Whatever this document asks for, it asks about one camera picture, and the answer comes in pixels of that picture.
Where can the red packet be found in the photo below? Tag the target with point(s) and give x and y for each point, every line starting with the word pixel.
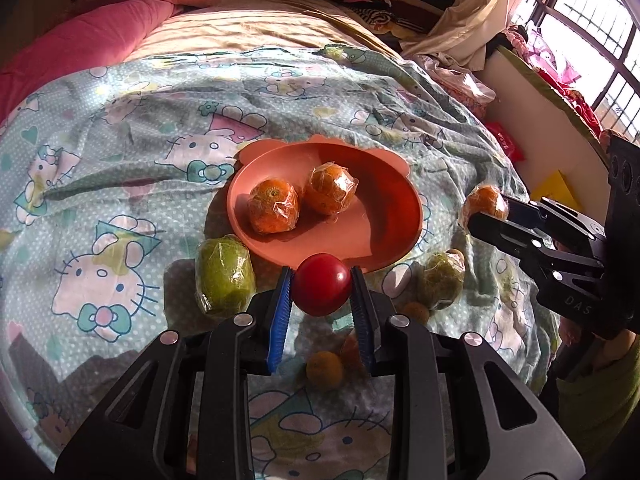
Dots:
pixel 506 141

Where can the red tomato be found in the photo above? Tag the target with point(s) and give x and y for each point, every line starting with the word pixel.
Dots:
pixel 321 285

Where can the yellow card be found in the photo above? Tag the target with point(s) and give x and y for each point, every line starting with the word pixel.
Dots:
pixel 555 189

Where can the beige curtain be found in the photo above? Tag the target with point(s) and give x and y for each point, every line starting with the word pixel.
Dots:
pixel 480 5

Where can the beige striped bed sheet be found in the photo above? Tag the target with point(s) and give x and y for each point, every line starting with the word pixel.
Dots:
pixel 250 25

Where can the barred window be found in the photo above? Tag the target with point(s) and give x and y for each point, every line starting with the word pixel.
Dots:
pixel 595 15

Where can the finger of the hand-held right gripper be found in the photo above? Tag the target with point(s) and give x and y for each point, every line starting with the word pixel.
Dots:
pixel 500 232
pixel 520 210

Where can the plastic-wrapped orange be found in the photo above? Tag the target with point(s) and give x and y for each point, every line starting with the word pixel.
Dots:
pixel 349 350
pixel 482 202
pixel 273 206
pixel 330 189

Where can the person's right hand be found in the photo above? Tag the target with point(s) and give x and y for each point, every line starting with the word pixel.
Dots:
pixel 622 349

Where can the pink quilt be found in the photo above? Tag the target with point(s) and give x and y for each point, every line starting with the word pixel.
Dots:
pixel 85 30

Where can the light green fruit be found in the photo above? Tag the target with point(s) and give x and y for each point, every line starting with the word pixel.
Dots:
pixel 225 277

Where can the orange eared plate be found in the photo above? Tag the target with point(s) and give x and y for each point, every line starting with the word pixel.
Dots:
pixel 380 200

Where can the pink floral cloth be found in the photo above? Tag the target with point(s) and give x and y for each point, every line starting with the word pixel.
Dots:
pixel 455 85

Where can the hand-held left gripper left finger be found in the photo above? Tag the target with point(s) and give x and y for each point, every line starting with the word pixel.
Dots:
pixel 280 320

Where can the pink clothes heap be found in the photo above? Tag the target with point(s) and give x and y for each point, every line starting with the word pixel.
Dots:
pixel 555 70

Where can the white cabinet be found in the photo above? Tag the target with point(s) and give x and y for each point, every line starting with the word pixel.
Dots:
pixel 540 125

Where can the brown longan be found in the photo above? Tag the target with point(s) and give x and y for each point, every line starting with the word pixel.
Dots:
pixel 415 312
pixel 325 370
pixel 454 253

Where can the dark green fruit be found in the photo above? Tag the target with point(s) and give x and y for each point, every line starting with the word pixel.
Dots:
pixel 440 282

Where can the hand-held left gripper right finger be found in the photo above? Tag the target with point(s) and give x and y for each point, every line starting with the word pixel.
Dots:
pixel 361 320

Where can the cartoon cat printed blanket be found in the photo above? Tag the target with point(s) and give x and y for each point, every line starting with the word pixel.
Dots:
pixel 150 200

